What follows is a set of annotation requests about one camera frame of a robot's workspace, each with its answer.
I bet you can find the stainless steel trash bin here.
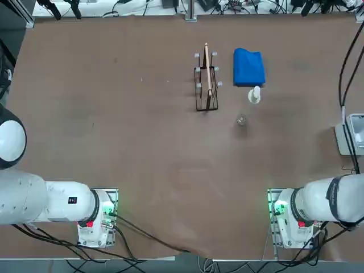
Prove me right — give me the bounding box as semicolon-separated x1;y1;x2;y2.
334;113;364;156

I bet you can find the clear spray bottle white pump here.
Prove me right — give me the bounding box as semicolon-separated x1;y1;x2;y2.
235;85;262;127

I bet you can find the folded blue cloth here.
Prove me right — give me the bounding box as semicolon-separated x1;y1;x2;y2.
233;47;267;88

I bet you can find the black tripod leg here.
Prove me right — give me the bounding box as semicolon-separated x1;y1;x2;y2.
36;0;62;21
64;0;82;20

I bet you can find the black wire rack wooden handle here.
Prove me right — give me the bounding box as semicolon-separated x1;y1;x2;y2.
193;42;224;113

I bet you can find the black cable across table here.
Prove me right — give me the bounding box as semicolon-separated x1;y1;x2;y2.
114;214;205;257

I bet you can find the aluminium frame post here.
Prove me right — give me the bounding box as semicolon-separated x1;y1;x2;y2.
185;0;197;22

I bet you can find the black left arm cable bundle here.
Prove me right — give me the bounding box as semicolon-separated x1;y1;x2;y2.
11;223;146;263

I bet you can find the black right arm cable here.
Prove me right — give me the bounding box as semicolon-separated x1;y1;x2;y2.
338;22;364;175
341;42;364;174

